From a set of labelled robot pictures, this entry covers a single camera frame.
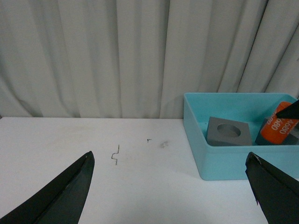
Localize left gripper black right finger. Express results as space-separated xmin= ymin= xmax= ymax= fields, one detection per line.
xmin=245 ymin=152 xmax=299 ymax=224

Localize bent metal wire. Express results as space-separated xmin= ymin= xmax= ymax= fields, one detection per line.
xmin=110 ymin=144 xmax=121 ymax=166

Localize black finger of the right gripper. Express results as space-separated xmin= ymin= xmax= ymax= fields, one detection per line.
xmin=277 ymin=100 xmax=299 ymax=119

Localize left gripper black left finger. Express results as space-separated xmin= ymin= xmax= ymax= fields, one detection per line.
xmin=0 ymin=151 xmax=95 ymax=224

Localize light blue plastic box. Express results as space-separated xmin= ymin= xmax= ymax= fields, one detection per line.
xmin=183 ymin=93 xmax=299 ymax=181

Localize gray block round recess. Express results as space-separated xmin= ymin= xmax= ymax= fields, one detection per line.
xmin=206 ymin=117 xmax=252 ymax=147

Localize gray block square recess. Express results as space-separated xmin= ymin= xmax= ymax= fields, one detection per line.
xmin=255 ymin=118 xmax=299 ymax=146

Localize white pleated curtain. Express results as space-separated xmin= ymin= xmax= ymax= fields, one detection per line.
xmin=0 ymin=0 xmax=299 ymax=119

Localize orange cylinder part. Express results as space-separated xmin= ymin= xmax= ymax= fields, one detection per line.
xmin=261 ymin=101 xmax=298 ymax=144

